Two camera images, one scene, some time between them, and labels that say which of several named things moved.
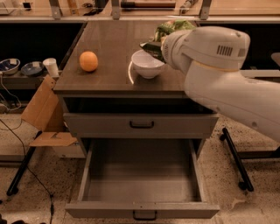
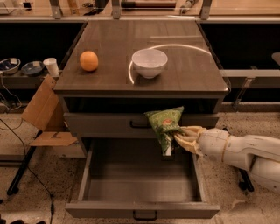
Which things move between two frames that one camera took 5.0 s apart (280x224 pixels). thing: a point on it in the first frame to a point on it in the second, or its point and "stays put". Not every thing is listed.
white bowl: [145, 64] stays put
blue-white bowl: [10, 66] stays put
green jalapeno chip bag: [168, 27] to [165, 123]
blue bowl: [32, 68] stays put
